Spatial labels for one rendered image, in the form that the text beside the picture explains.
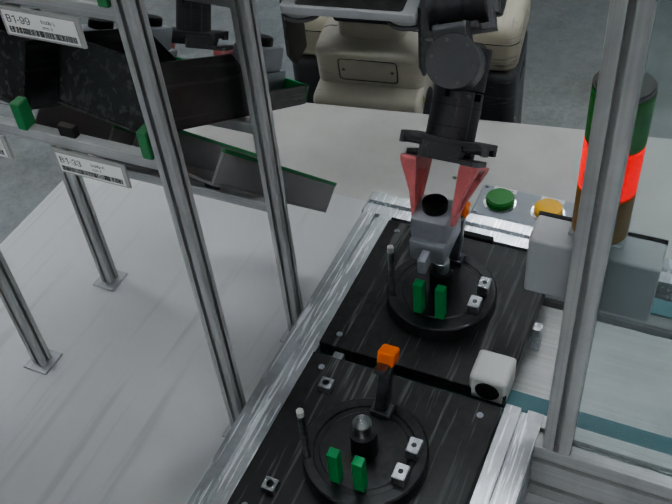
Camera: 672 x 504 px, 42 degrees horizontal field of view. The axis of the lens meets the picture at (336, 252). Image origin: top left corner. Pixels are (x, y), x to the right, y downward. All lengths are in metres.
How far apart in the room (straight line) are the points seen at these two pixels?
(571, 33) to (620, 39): 2.89
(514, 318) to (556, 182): 0.42
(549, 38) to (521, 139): 1.95
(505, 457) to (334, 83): 1.02
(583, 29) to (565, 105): 0.50
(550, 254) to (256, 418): 0.42
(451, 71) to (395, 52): 0.83
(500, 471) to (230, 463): 0.30
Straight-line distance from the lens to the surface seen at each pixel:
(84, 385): 1.29
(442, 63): 0.94
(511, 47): 2.02
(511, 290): 1.16
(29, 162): 3.23
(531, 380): 1.14
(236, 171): 1.04
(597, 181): 0.74
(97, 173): 0.92
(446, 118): 1.00
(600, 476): 1.05
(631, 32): 0.67
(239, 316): 1.31
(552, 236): 0.85
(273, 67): 1.10
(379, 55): 1.77
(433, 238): 1.03
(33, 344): 1.29
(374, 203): 1.31
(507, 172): 1.51
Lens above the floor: 1.82
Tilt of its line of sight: 44 degrees down
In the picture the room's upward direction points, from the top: 6 degrees counter-clockwise
